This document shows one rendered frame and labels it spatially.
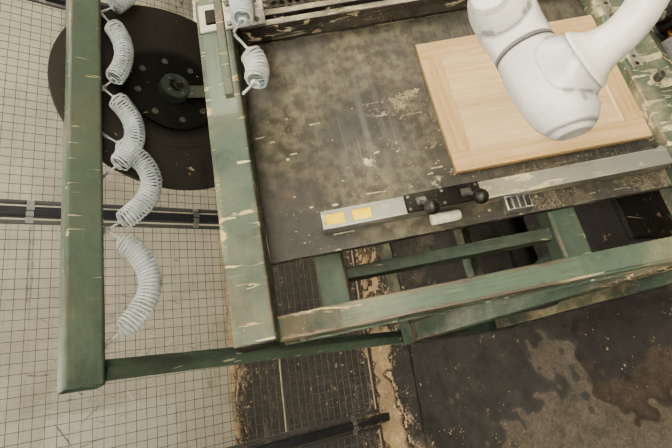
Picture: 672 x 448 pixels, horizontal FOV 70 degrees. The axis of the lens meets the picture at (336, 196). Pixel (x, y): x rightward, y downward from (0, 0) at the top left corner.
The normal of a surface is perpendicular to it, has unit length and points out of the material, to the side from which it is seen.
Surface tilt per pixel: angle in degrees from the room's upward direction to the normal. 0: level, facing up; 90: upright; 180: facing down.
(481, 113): 55
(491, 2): 23
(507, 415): 0
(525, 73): 9
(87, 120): 90
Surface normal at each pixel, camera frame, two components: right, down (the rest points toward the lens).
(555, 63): -0.57, -0.09
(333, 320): -0.01, -0.38
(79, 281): 0.56, -0.41
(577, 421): -0.81, -0.07
